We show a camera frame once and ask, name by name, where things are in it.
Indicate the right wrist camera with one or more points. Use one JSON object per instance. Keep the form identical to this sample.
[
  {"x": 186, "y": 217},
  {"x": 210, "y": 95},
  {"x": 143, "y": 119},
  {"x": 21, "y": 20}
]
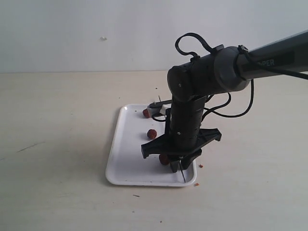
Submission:
[{"x": 158, "y": 108}]

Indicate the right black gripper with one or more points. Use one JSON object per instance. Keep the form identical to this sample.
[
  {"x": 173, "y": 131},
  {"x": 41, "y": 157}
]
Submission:
[{"x": 183, "y": 135}]

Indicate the white rectangular plastic tray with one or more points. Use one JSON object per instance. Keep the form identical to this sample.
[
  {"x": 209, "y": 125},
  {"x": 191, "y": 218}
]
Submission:
[{"x": 126, "y": 165}]

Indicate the right grey black robot arm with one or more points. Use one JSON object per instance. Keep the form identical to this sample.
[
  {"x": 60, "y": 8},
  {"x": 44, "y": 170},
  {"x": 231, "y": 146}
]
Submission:
[{"x": 223, "y": 70}]

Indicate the red ball top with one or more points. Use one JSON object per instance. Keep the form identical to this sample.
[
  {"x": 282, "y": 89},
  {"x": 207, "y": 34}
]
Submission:
[{"x": 146, "y": 113}]

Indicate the thin metal skewer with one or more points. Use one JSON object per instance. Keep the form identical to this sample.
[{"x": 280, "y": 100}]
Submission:
[{"x": 183, "y": 176}]

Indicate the red ball bottom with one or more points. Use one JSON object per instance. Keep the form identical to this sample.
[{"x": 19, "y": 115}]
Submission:
[{"x": 164, "y": 160}]

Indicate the red ball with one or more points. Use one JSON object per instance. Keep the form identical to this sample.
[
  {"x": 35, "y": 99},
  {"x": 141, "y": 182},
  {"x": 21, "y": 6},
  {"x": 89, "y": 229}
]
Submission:
[
  {"x": 151, "y": 134},
  {"x": 146, "y": 113},
  {"x": 164, "y": 160}
]

